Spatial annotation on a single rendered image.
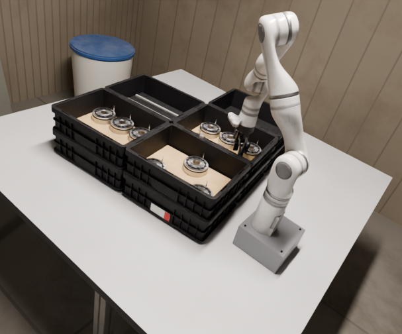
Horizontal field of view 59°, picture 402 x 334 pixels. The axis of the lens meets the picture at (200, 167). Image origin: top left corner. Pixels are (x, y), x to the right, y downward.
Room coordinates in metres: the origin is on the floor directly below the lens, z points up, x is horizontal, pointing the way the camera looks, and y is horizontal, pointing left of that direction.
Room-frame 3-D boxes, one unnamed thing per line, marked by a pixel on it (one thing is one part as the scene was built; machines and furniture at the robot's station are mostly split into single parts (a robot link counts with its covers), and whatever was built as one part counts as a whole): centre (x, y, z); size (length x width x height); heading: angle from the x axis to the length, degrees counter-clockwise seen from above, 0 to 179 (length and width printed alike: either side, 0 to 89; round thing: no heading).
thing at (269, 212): (0.99, -0.28, 0.88); 0.09 x 0.09 x 0.17; 63
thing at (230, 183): (1.12, 0.05, 0.92); 0.40 x 0.30 x 0.02; 66
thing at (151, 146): (1.12, 0.05, 0.87); 0.40 x 0.30 x 0.11; 66
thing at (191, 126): (1.39, -0.07, 0.87); 0.40 x 0.30 x 0.11; 66
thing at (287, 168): (0.98, -0.28, 1.04); 0.09 x 0.09 x 0.17; 55
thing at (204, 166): (1.18, 0.02, 0.86); 0.10 x 0.10 x 0.01
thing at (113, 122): (1.34, 0.39, 0.86); 0.10 x 0.10 x 0.01
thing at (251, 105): (1.31, -0.14, 1.16); 0.09 x 0.07 x 0.15; 88
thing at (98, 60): (2.81, 1.02, 0.32); 0.52 x 0.52 x 0.64
